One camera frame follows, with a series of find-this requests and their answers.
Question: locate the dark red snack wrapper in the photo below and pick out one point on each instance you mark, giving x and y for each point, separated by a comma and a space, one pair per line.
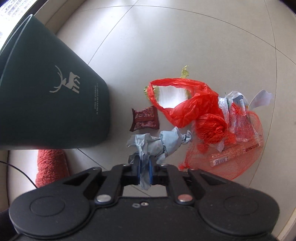
146, 118

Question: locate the grey-blue paper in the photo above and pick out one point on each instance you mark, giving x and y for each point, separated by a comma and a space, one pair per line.
158, 148

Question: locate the red plastic bag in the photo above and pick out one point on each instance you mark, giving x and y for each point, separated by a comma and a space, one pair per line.
202, 109

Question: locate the red fluffy slipper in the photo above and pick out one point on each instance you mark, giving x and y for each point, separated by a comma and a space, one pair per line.
52, 166

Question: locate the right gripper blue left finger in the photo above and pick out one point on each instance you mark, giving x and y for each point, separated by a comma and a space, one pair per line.
114, 181

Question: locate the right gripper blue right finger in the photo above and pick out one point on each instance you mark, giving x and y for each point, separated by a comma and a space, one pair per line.
170, 177

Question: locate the red mesh net bag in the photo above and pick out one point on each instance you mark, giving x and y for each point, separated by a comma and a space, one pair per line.
242, 147

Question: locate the green lettuce leaf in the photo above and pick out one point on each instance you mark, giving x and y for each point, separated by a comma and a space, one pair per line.
185, 73

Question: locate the dark green trash bin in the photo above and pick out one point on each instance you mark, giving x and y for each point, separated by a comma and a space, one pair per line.
50, 98

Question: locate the white foam piece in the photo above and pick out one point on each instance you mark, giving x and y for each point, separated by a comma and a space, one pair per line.
170, 96

